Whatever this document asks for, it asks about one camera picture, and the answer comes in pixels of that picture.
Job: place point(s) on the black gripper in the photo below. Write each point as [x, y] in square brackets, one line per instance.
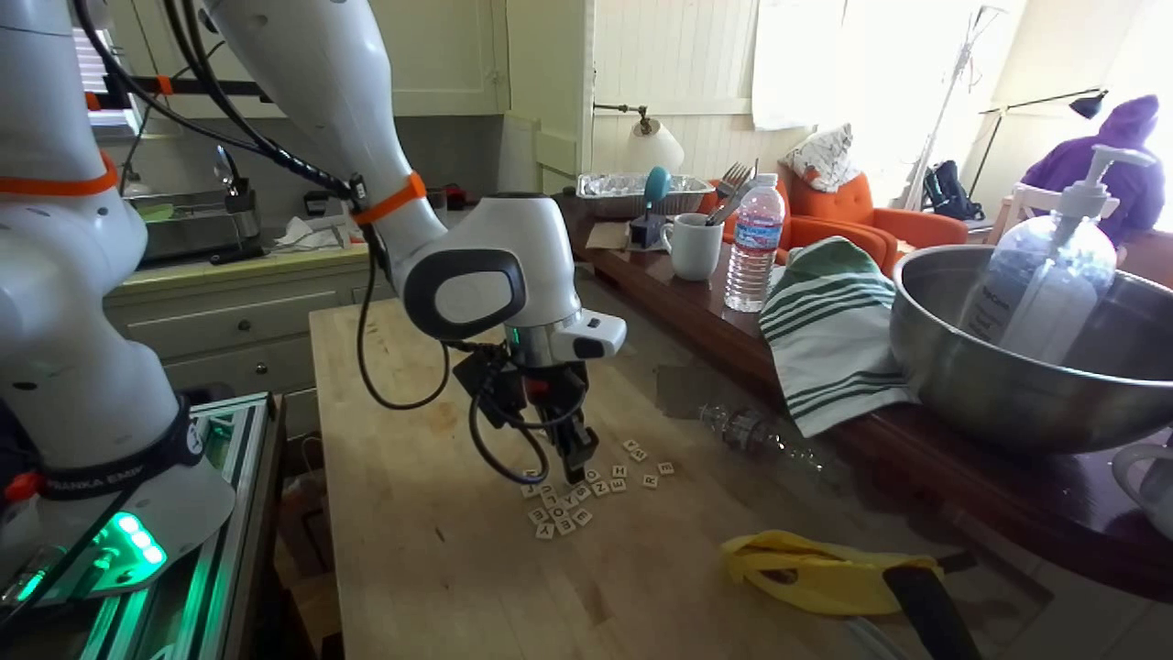
[546, 398]

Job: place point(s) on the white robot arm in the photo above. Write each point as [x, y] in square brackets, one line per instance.
[123, 486]

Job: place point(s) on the teal scoop on black base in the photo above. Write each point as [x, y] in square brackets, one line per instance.
[645, 224]

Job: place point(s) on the white mug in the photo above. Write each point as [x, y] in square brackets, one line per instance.
[693, 243]

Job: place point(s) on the yellow banana-shaped cloth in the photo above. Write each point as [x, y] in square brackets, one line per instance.
[826, 576]

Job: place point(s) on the green striped white towel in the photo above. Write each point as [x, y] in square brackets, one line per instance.
[826, 324]

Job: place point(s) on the clear plastic water bottle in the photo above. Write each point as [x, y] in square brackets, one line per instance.
[755, 238]

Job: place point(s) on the white desk lamp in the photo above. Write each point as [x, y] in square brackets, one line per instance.
[629, 142]

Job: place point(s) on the orange cushion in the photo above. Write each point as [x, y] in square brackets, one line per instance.
[847, 211]

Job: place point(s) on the white drawer cabinet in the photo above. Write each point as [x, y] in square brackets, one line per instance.
[239, 328]

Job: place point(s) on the white pump dispenser bottle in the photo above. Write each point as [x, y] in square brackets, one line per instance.
[1049, 272]

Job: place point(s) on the large steel mixing bowl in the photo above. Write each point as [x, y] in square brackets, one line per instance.
[1117, 388]

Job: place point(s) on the black handle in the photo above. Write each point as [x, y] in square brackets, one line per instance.
[931, 615]

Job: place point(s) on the green lit robot base rail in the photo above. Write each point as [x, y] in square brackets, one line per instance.
[126, 597]

